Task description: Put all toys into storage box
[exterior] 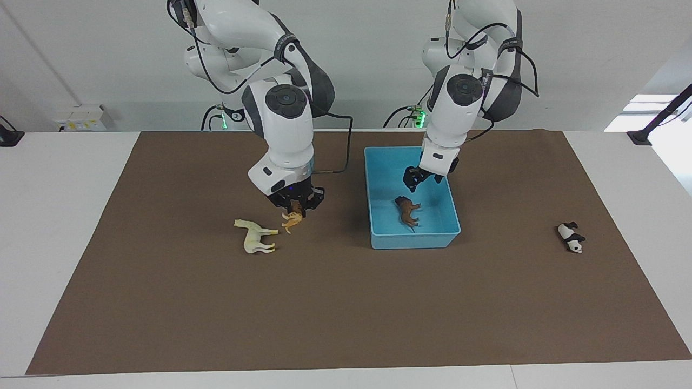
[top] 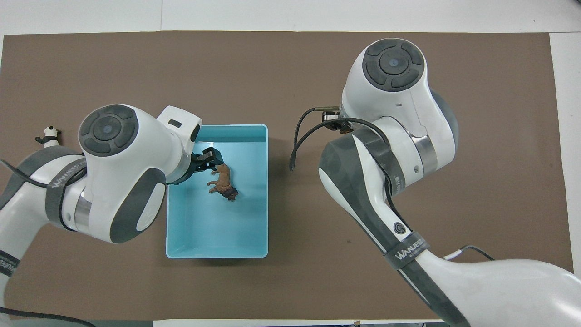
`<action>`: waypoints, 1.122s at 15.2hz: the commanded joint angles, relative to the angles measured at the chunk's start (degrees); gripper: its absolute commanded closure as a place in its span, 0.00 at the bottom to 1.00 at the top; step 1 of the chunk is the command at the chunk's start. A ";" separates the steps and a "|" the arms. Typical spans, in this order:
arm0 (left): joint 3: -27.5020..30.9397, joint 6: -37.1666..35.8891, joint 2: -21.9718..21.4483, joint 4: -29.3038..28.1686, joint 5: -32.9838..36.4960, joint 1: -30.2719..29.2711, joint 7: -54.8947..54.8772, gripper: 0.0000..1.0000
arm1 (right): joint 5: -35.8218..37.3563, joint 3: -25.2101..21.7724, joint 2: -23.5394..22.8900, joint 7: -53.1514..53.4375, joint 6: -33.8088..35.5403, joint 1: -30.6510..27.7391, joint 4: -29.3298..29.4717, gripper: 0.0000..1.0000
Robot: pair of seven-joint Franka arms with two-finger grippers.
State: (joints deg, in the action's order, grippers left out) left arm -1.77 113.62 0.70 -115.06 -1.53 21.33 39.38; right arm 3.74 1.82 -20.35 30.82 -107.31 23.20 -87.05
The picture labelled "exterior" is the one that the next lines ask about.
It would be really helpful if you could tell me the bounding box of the black left base cable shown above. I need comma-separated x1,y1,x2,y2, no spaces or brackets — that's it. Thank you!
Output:
383,100,430,129

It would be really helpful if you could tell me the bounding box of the cream white horse toy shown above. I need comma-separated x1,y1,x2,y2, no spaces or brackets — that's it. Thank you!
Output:
234,218,280,254

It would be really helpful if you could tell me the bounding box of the blue plastic storage box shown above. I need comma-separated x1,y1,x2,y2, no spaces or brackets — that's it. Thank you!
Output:
364,146,462,250

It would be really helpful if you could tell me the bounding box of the brown lion toy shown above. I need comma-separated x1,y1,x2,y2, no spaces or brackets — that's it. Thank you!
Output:
394,196,422,233

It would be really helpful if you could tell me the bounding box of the black table clamp stand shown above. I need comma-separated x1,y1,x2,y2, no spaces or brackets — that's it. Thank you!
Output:
0,116,25,147

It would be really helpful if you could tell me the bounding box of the orange tiger toy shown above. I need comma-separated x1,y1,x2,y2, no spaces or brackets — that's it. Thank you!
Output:
281,203,304,234

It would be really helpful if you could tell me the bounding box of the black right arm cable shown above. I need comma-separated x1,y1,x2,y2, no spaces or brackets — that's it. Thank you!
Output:
168,0,354,175

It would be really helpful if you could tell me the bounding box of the white wall socket box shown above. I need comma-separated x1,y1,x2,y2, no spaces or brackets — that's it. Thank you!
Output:
54,104,109,132

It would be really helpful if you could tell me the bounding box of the black white panda toy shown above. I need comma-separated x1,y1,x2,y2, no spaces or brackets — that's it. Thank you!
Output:
557,222,587,254

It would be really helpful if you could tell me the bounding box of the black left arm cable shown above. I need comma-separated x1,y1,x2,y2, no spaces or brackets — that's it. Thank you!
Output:
445,0,540,143

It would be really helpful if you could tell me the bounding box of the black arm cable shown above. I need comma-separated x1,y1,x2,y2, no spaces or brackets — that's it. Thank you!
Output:
445,0,540,143
168,0,354,175

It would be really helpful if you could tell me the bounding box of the black right base cable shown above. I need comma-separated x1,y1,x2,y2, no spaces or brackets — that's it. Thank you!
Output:
201,104,225,131

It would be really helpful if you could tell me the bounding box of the black slanted pole stand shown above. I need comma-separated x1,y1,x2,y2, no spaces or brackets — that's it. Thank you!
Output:
627,84,692,146

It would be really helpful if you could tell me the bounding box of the black base cable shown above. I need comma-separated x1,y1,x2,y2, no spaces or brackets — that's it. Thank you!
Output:
201,104,225,131
383,100,430,129

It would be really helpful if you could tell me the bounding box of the brown table mat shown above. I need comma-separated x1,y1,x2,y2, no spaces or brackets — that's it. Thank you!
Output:
25,130,692,375

